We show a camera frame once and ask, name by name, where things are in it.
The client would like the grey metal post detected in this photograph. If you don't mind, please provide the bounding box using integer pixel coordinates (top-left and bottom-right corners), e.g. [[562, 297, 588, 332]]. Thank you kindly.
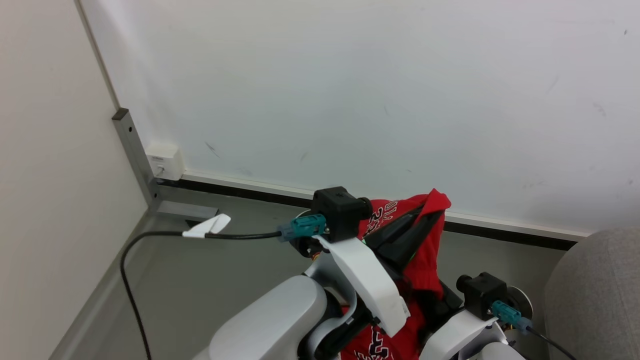
[[111, 107, 162, 212]]

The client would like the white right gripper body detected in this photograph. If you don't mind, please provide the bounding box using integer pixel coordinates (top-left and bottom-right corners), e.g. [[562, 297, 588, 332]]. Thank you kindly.
[[419, 310, 496, 360]]

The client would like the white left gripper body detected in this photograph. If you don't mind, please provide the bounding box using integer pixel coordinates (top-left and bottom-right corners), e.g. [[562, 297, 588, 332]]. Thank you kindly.
[[318, 235, 412, 339]]

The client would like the teal left camera connector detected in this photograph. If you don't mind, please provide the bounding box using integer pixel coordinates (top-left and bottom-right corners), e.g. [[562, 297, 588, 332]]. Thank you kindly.
[[277, 213, 328, 243]]

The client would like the black camera cable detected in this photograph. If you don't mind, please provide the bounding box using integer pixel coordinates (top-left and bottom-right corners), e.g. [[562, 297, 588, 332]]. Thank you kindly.
[[525, 327, 578, 360], [120, 230, 283, 360]]

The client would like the black right camera cable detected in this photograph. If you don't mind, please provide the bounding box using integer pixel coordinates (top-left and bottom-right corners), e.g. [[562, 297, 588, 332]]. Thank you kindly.
[[525, 327, 578, 360]]

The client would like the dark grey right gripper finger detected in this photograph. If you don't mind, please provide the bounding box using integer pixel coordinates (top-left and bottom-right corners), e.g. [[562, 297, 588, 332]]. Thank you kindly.
[[425, 282, 464, 329]]

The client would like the red printed jersey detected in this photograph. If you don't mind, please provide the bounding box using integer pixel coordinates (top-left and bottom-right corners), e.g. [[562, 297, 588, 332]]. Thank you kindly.
[[340, 188, 452, 360]]

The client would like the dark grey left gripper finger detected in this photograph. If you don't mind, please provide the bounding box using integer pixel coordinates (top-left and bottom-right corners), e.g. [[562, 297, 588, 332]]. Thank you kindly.
[[364, 205, 427, 251], [385, 209, 446, 274]]

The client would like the grey metal foot bracket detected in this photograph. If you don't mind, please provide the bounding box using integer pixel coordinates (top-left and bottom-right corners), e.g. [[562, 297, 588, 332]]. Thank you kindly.
[[155, 200, 220, 223]]

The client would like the teal right camera connector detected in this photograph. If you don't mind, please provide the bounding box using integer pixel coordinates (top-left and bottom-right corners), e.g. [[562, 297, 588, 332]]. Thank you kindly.
[[490, 300, 532, 333]]

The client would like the grey fabric sofa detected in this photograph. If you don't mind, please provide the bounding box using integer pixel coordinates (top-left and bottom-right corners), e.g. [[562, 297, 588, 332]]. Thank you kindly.
[[544, 227, 640, 360]]

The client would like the black left camera cable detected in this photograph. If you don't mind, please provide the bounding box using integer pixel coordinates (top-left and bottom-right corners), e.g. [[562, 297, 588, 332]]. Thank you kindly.
[[120, 230, 283, 360]]

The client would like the white wall outlet box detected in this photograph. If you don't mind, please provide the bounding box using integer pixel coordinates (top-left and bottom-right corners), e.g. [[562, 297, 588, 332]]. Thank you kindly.
[[145, 143, 185, 181]]

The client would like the white partition bottom rail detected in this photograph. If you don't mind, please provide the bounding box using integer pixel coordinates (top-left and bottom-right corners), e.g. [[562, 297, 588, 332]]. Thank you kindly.
[[180, 171, 592, 242]]

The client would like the teal camera connector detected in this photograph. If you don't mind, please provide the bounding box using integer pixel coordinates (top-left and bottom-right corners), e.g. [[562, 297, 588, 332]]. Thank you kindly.
[[490, 300, 532, 333], [277, 213, 328, 243]]

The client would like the white cable tag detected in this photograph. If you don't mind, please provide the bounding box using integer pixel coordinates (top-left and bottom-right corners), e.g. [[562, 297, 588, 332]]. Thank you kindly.
[[182, 214, 232, 239]]

